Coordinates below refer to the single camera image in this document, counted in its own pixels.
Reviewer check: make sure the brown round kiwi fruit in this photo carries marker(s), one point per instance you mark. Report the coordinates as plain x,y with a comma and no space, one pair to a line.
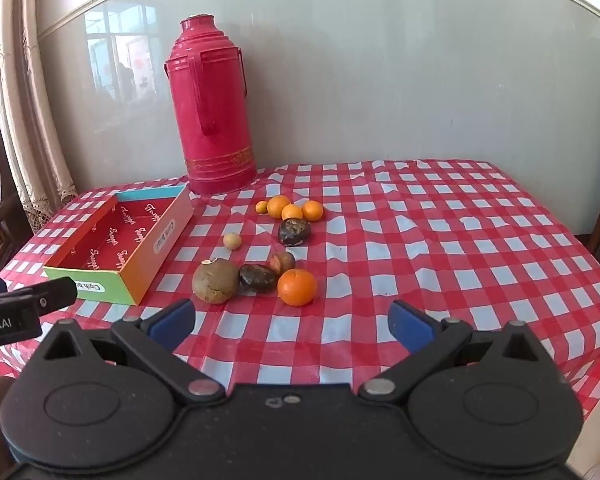
215,281

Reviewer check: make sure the red thermos flask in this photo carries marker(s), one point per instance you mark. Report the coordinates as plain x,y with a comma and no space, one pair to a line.
212,110

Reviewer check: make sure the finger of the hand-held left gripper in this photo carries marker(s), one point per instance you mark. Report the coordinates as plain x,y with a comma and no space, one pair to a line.
50,294

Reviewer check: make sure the small brown chestnut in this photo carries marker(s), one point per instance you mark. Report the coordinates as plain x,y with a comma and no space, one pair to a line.
282,261

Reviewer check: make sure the red checkered tablecloth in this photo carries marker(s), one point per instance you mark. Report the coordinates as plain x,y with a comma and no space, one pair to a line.
430,240

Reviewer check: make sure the colourful cardboard box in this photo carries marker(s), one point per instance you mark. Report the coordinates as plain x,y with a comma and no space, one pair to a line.
115,240

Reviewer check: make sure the small orange tangerine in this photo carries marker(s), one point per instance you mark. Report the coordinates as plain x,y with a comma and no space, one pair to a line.
312,210
278,206
292,212

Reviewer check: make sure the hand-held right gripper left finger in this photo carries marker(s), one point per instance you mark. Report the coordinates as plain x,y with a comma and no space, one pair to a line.
172,322

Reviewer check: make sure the tiny orange kumquat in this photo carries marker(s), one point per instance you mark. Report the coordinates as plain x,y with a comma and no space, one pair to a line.
262,206

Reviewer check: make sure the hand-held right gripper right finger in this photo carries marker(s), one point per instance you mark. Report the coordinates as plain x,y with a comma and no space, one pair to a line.
410,325

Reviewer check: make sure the dark wrinkled passion fruit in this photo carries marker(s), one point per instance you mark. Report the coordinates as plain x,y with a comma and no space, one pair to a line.
258,278
294,231

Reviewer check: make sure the white lace curtain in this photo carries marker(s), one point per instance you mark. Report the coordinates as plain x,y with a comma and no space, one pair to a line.
35,135

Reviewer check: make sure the small tan longan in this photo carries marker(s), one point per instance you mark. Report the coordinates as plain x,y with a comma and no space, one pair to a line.
232,241

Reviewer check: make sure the large orange tangerine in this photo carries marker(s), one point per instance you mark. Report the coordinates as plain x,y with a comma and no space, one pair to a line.
297,287

